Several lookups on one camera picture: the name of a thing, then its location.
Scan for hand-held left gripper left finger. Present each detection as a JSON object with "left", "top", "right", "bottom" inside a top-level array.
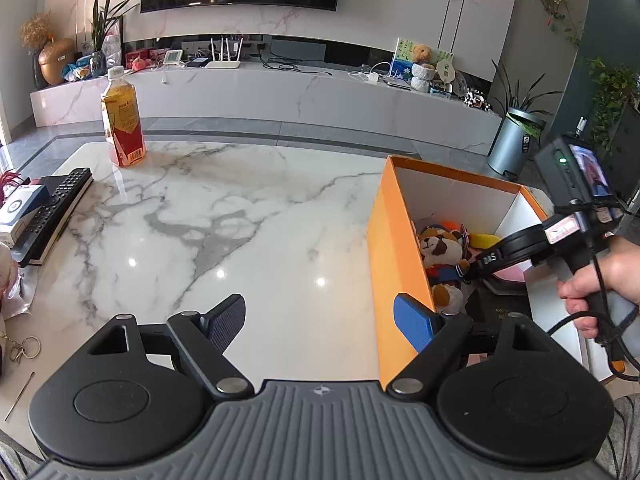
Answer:
[{"left": 89, "top": 293, "right": 255, "bottom": 402}]

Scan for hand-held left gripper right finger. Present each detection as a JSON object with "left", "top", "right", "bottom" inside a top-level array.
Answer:
[{"left": 385, "top": 291, "right": 556, "bottom": 401}]

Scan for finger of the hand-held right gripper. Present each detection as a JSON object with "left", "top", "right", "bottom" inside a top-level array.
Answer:
[{"left": 459, "top": 255, "right": 483, "bottom": 286}]

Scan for brown dog plush toy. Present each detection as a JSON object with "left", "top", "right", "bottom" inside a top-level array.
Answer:
[{"left": 417, "top": 227, "right": 473, "bottom": 316}]

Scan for pink zip pouch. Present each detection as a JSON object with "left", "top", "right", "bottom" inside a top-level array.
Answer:
[{"left": 492, "top": 266, "right": 531, "bottom": 283}]

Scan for orange cardboard box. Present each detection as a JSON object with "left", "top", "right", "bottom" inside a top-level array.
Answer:
[{"left": 366, "top": 155, "right": 601, "bottom": 396}]

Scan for person's right hand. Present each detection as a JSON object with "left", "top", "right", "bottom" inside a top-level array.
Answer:
[{"left": 556, "top": 235, "right": 640, "bottom": 340}]

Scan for grey metal bin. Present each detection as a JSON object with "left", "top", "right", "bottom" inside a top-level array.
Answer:
[{"left": 487, "top": 107, "right": 546, "bottom": 176}]

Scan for long-leaf potted plant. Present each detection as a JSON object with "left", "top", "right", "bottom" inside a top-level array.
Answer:
[{"left": 490, "top": 57, "right": 566, "bottom": 136}]

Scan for leafy green plant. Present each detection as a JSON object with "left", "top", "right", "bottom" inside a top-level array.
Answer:
[{"left": 585, "top": 57, "right": 640, "bottom": 156}]

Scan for cow figurine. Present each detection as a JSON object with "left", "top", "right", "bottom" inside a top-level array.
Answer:
[{"left": 462, "top": 91, "right": 493, "bottom": 112}]

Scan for round paper fan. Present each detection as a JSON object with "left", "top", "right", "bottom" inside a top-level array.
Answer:
[{"left": 434, "top": 57, "right": 457, "bottom": 92}]

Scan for teddy bear in white pot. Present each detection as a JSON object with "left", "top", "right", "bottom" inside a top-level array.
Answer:
[{"left": 410, "top": 44, "right": 437, "bottom": 93}]

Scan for hanging vine plant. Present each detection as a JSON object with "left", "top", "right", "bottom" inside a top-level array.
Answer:
[{"left": 530, "top": 0, "right": 586, "bottom": 48}]

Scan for black remote control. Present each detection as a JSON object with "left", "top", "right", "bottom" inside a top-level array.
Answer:
[
  {"left": 17, "top": 167, "right": 93, "bottom": 253},
  {"left": 10, "top": 175, "right": 93, "bottom": 268}
]

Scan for blue and green painting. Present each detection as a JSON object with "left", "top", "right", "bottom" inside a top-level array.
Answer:
[{"left": 390, "top": 37, "right": 455, "bottom": 81}]

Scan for yellow tea bottle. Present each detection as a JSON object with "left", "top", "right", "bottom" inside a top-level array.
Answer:
[{"left": 101, "top": 66, "right": 147, "bottom": 168}]

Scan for white marble media console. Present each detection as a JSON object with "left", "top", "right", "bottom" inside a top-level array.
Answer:
[{"left": 30, "top": 35, "right": 503, "bottom": 157}]

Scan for pink knit plush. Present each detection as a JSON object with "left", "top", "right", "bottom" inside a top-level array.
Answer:
[{"left": 0, "top": 246, "right": 21, "bottom": 306}]

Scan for blue and white box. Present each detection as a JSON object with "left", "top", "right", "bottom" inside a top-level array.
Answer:
[{"left": 0, "top": 184, "right": 51, "bottom": 248}]

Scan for white router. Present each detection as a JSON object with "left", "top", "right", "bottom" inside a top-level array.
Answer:
[{"left": 206, "top": 36, "right": 246, "bottom": 70}]

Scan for red gift box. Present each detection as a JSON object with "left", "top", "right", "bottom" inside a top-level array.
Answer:
[{"left": 125, "top": 47, "right": 168, "bottom": 68}]

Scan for green plant in blue vase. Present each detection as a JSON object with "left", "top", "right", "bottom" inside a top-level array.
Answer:
[{"left": 87, "top": 0, "right": 141, "bottom": 78}]

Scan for blue snack bag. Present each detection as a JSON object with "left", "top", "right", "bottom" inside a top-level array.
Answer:
[{"left": 62, "top": 54, "right": 93, "bottom": 82}]

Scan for golden vase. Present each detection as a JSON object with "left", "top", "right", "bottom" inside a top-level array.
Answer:
[{"left": 37, "top": 37, "right": 76, "bottom": 86}]

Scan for dried flowers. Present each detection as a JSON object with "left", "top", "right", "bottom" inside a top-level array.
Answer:
[{"left": 20, "top": 10, "right": 53, "bottom": 51}]

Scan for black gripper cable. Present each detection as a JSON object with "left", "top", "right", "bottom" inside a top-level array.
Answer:
[{"left": 545, "top": 240, "right": 640, "bottom": 386}]

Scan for metal key ring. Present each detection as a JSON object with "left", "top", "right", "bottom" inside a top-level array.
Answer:
[{"left": 7, "top": 336, "right": 42, "bottom": 365}]

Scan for black cable on console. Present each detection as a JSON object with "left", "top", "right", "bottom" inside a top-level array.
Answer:
[{"left": 260, "top": 55, "right": 333, "bottom": 77}]

